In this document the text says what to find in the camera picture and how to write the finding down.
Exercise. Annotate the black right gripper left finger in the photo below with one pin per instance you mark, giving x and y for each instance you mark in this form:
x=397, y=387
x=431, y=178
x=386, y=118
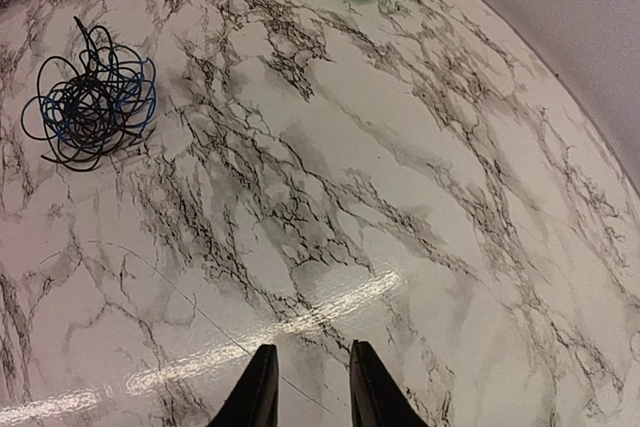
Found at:
x=253, y=402

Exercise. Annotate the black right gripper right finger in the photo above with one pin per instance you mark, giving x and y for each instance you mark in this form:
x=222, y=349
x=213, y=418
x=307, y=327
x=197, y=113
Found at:
x=376, y=399

